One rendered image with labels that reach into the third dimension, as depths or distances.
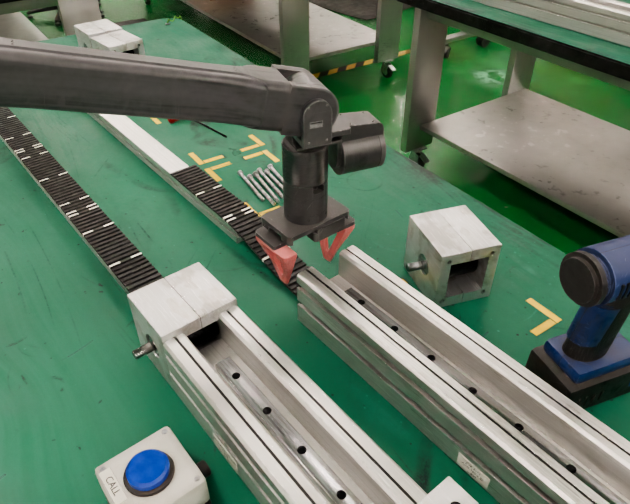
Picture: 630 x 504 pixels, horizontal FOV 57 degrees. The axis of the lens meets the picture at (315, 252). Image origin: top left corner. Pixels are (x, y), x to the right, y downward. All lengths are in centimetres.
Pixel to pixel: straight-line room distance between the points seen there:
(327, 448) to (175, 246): 47
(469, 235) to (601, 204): 147
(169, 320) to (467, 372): 35
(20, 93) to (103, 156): 66
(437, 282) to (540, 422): 24
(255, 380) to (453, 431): 22
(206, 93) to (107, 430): 39
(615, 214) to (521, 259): 130
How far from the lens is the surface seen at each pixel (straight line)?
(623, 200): 232
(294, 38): 320
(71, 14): 277
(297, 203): 72
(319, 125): 66
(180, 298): 71
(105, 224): 98
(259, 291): 85
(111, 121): 131
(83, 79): 59
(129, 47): 156
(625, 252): 64
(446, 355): 71
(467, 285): 85
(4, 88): 60
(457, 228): 83
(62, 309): 89
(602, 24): 199
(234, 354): 70
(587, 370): 72
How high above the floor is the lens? 135
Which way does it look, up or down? 39 degrees down
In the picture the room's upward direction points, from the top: straight up
